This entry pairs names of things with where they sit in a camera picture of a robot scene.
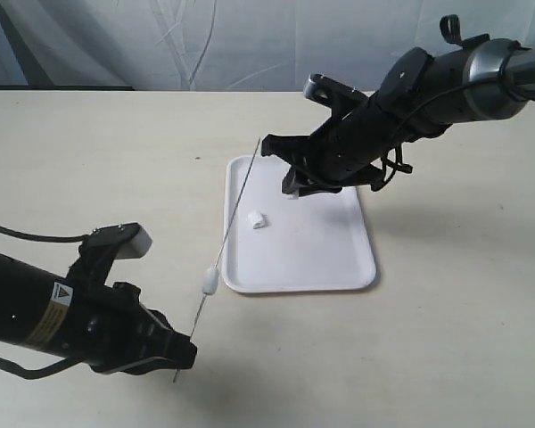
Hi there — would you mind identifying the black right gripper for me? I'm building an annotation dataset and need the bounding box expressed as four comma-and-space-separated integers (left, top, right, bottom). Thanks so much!
261, 93, 413, 196

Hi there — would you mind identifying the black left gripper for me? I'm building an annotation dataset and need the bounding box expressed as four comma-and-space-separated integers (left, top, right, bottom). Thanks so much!
57, 262, 197, 375

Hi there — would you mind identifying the thin metal skewer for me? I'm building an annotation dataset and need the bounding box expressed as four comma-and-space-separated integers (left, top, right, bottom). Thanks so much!
172, 136, 263, 383

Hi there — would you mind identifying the white block bottom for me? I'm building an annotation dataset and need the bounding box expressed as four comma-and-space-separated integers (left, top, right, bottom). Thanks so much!
202, 267, 219, 296

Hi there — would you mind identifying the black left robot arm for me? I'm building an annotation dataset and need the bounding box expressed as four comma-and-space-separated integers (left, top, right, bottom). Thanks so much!
0, 253, 197, 379

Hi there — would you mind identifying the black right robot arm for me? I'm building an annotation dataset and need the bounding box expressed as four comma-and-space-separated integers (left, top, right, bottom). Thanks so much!
260, 14, 535, 197

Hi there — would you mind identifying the white plastic tray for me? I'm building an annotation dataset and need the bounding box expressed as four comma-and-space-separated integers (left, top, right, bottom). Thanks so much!
220, 155, 377, 294

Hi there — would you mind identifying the white backdrop curtain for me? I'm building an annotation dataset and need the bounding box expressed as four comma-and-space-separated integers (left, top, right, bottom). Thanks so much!
0, 1, 535, 91

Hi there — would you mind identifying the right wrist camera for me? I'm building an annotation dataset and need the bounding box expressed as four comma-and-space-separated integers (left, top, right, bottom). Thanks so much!
303, 73, 369, 119

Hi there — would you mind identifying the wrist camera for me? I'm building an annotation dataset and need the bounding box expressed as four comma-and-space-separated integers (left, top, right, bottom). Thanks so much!
87, 222, 152, 259
303, 73, 369, 119

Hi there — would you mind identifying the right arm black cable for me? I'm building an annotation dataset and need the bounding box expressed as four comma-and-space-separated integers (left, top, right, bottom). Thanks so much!
374, 42, 523, 193

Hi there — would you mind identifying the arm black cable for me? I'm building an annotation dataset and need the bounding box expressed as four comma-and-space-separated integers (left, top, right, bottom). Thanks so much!
374, 42, 523, 193
0, 218, 95, 245

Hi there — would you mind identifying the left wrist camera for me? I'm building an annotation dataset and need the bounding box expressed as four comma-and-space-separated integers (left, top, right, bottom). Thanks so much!
87, 222, 152, 259

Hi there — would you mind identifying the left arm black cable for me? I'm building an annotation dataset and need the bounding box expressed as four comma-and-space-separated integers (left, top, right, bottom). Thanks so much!
0, 218, 95, 245

